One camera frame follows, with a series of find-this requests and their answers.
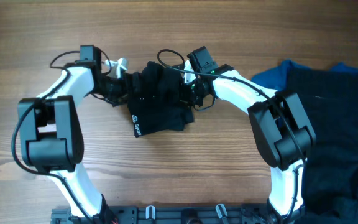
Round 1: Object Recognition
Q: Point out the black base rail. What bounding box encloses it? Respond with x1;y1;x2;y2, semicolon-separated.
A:
50;203;279;224

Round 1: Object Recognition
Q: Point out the black t-shirt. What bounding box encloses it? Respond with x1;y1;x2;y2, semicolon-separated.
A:
127;61;195;138

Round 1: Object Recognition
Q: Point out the blue garment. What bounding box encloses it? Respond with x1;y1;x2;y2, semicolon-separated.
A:
251;59;358;91

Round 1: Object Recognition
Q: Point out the dark clothes pile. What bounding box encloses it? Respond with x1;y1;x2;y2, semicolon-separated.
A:
287;68;358;224

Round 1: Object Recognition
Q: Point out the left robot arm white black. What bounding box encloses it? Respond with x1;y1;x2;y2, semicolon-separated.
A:
11;58;127;223

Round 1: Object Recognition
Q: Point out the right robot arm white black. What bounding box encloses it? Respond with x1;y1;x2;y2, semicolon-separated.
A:
180;61;316;223

